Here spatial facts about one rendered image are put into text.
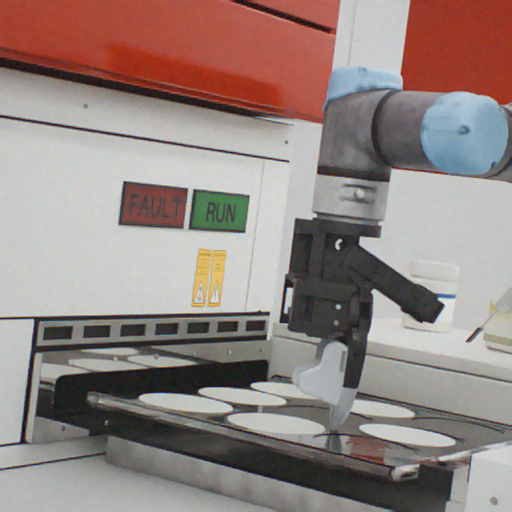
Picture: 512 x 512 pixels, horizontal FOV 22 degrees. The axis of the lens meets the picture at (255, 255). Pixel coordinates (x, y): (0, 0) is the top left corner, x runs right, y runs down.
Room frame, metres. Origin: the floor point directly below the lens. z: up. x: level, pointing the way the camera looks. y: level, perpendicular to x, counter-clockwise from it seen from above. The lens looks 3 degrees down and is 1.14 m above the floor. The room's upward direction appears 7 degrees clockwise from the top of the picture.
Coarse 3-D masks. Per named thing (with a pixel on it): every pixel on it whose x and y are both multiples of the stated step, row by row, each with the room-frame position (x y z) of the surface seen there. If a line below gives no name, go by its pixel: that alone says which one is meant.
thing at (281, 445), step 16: (96, 400) 1.38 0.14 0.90; (112, 400) 1.37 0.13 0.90; (128, 400) 1.36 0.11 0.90; (144, 416) 1.35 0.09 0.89; (160, 416) 1.33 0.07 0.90; (176, 416) 1.32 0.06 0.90; (208, 432) 1.30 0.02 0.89; (224, 432) 1.29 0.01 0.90; (240, 432) 1.28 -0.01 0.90; (256, 432) 1.28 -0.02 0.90; (272, 448) 1.26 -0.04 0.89; (288, 448) 1.25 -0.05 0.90; (304, 448) 1.24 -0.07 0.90; (320, 448) 1.24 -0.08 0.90; (336, 464) 1.22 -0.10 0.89; (352, 464) 1.21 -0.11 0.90; (368, 464) 1.21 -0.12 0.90; (384, 464) 1.20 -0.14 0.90; (400, 480) 1.19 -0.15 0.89
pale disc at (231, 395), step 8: (200, 392) 1.50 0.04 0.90; (208, 392) 1.50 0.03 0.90; (216, 392) 1.51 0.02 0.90; (224, 392) 1.52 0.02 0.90; (232, 392) 1.52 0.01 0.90; (240, 392) 1.53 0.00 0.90; (248, 392) 1.54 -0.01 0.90; (256, 392) 1.55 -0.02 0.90; (232, 400) 1.47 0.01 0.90; (240, 400) 1.48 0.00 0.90; (248, 400) 1.48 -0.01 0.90; (256, 400) 1.49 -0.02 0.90; (264, 400) 1.50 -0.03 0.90; (272, 400) 1.50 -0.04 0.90; (280, 400) 1.51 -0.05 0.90
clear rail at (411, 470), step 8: (504, 440) 1.41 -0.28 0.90; (472, 448) 1.34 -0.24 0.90; (488, 448) 1.36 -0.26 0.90; (496, 448) 1.38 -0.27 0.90; (440, 456) 1.27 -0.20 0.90; (448, 456) 1.28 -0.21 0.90; (456, 456) 1.29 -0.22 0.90; (464, 456) 1.31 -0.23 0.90; (408, 464) 1.21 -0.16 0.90; (416, 464) 1.22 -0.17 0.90; (448, 464) 1.27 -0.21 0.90; (456, 464) 1.29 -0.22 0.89; (408, 472) 1.20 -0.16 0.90; (416, 472) 1.22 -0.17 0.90
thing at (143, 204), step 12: (132, 192) 1.47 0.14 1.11; (144, 192) 1.49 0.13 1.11; (156, 192) 1.51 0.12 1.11; (168, 192) 1.53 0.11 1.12; (180, 192) 1.54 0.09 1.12; (132, 204) 1.47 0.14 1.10; (144, 204) 1.49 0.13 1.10; (156, 204) 1.51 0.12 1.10; (168, 204) 1.53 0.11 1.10; (180, 204) 1.55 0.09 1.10; (132, 216) 1.48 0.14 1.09; (144, 216) 1.49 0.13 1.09; (156, 216) 1.51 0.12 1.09; (168, 216) 1.53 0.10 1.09; (180, 216) 1.55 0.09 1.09
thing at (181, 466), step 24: (120, 456) 1.43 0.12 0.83; (144, 456) 1.41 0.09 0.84; (168, 456) 1.40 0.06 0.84; (192, 456) 1.38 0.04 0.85; (192, 480) 1.38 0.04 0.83; (216, 480) 1.36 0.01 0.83; (240, 480) 1.35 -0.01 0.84; (264, 480) 1.33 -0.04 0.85; (288, 480) 1.33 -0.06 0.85; (264, 504) 1.33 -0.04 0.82; (288, 504) 1.31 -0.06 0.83; (312, 504) 1.30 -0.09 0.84; (336, 504) 1.29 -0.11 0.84; (360, 504) 1.27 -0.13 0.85; (384, 504) 1.27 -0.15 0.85
